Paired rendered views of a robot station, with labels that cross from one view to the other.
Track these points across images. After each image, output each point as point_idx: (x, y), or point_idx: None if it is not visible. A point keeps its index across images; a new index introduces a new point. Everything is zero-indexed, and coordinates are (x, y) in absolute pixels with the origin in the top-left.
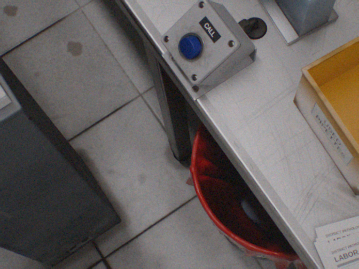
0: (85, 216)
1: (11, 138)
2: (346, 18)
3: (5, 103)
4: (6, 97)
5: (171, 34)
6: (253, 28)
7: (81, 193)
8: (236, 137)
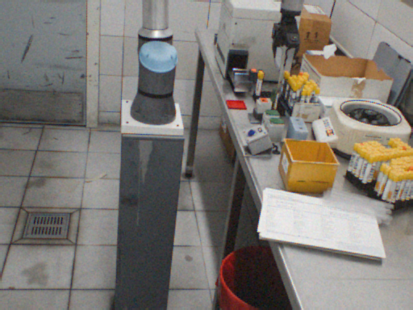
0: (156, 286)
1: (172, 154)
2: None
3: (181, 133)
4: (182, 130)
5: (247, 131)
6: (275, 150)
7: (166, 251)
8: (252, 167)
